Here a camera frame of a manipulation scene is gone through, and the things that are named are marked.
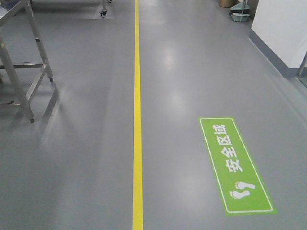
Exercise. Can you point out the grey dustpan and broom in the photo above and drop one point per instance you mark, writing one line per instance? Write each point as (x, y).
(240, 12)

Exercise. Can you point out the green floor safety sign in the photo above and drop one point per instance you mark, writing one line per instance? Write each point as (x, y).
(242, 189)

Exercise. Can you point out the brown cylindrical bin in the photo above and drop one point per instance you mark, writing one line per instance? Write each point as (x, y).
(226, 3)

